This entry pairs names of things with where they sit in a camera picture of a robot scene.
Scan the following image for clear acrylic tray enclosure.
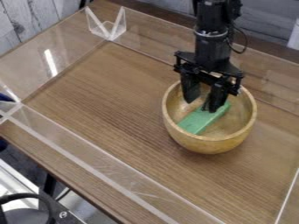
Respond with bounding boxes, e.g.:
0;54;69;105
0;1;299;224

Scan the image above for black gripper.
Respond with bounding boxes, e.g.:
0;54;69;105
173;30;244;113

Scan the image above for black cable bottom left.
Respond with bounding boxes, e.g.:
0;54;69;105
0;192;56;224

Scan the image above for blue object at left edge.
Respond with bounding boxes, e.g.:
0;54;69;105
0;93;14;102

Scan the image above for light wooden bowl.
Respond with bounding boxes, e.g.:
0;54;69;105
162;80;257;154

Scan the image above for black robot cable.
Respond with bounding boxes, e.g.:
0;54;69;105
225;24;248;55

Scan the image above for green rectangular block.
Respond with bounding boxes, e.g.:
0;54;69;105
177;101;229;135

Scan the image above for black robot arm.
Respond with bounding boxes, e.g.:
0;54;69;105
173;0;244;113

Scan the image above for black metal bracket with screw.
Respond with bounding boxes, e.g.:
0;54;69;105
38;192;86;224

